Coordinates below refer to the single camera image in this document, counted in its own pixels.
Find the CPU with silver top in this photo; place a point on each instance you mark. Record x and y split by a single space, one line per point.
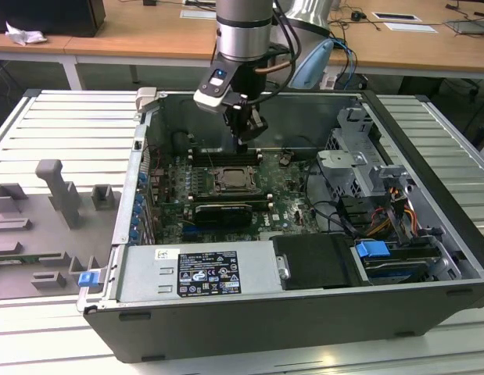
238 181

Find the black RAM slot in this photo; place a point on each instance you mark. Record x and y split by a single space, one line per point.
226 155
226 158
226 151
226 162

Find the pale blue teach pendant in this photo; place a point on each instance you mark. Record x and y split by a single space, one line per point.
312 64

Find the coin cell battery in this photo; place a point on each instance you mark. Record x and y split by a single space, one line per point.
286 158

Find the wooden desk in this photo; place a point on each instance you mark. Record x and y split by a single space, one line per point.
159 35
56 43

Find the grey case latch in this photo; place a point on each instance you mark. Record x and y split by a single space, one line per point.
148 97

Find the green RAM stick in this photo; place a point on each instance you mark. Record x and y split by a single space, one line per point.
257 200

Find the grey metal drive cage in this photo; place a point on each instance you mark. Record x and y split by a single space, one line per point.
345 162

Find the green motherboard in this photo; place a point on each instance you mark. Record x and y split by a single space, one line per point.
292 211

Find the Quadro graphics card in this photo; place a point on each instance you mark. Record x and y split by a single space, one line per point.
222 215

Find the silver chipset heatsink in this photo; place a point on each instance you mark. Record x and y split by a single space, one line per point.
266 237

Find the white paper sheet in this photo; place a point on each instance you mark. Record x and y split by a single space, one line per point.
411 27

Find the black plastic shroud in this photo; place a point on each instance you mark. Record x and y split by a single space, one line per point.
316 261

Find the hard disk in blue carrier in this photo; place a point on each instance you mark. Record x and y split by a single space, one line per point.
370 249

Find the black computer box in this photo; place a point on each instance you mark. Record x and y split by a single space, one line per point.
50 15

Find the grey power supply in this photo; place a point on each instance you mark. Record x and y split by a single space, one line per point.
148 273

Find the flat transparent tray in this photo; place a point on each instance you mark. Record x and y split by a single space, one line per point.
468 27

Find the crumpled white paper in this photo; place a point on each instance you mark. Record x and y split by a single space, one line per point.
24 36

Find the black open PC case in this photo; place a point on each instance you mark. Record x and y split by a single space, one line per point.
265 328

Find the blue plastic latch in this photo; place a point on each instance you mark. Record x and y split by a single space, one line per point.
87 279

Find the grey parts rack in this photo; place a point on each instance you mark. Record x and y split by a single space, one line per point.
30 238

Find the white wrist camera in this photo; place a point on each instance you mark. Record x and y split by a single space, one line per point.
212 93

